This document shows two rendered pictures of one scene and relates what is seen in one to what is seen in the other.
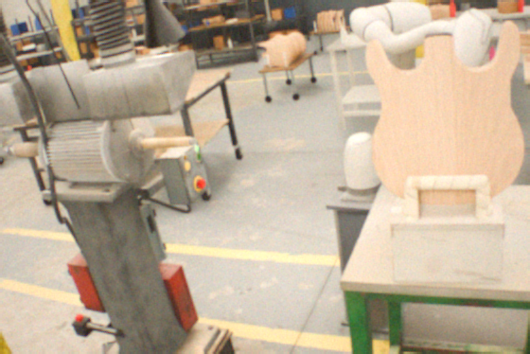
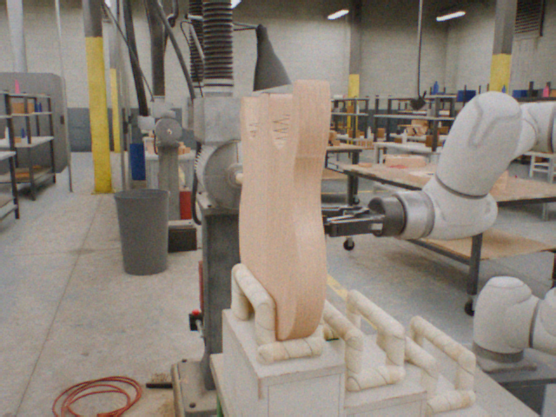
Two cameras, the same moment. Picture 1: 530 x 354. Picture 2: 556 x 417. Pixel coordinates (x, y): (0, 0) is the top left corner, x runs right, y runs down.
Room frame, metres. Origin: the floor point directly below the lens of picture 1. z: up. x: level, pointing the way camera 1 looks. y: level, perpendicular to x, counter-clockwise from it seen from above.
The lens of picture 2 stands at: (0.44, -1.04, 1.51)
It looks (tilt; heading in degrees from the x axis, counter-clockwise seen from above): 12 degrees down; 47
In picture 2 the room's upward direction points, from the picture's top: straight up
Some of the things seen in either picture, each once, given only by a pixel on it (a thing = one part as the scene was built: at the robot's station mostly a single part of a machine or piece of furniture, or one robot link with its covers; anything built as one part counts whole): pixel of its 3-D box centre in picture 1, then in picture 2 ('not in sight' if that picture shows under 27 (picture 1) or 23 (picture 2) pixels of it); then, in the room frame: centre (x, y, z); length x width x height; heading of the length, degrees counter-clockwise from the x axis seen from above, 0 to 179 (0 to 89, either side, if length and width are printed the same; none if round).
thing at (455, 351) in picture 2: not in sight; (440, 340); (1.33, -0.58, 1.04); 0.20 x 0.03 x 0.03; 65
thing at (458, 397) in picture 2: not in sight; (449, 400); (1.25, -0.65, 0.96); 0.11 x 0.03 x 0.03; 156
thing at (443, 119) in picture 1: (445, 121); (275, 212); (1.00, -0.43, 1.33); 0.35 x 0.04 x 0.40; 65
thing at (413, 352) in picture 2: not in sight; (406, 345); (1.25, -0.54, 1.04); 0.20 x 0.03 x 0.03; 65
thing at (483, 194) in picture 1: (483, 200); (265, 333); (0.93, -0.49, 1.15); 0.03 x 0.03 x 0.09
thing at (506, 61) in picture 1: (501, 46); (306, 117); (0.95, -0.55, 1.49); 0.07 x 0.04 x 0.10; 65
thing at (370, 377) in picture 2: not in sight; (376, 376); (1.11, -0.58, 1.04); 0.11 x 0.03 x 0.03; 156
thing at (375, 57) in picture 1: (382, 59); (255, 119); (1.06, -0.31, 1.48); 0.07 x 0.04 x 0.09; 65
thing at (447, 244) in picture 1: (448, 238); (276, 376); (1.01, -0.43, 1.02); 0.27 x 0.15 x 0.17; 66
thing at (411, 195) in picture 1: (411, 201); (240, 295); (1.00, -0.33, 1.15); 0.03 x 0.03 x 0.09
